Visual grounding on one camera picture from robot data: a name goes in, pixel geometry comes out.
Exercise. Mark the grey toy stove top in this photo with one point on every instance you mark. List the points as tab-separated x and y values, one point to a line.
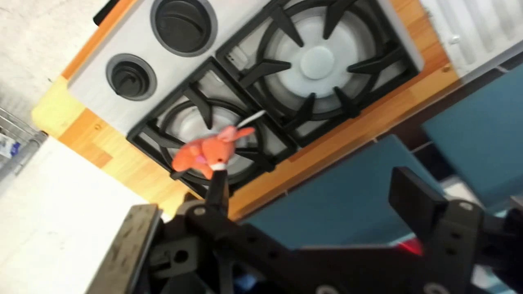
136	33

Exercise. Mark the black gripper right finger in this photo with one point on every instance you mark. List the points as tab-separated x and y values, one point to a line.
418	201

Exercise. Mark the small black stove knob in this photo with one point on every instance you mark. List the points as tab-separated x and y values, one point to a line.
131	78

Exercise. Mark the wooden play kitchen unit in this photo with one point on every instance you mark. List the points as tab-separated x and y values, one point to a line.
337	139

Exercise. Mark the large black stove knob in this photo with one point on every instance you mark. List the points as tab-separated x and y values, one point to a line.
181	25

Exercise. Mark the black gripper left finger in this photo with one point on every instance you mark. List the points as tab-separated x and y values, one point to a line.
124	250

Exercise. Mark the orange pink plush toy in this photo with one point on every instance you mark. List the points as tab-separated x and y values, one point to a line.
206	152

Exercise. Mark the black burner grate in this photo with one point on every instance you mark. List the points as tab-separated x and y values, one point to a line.
198	103
266	67

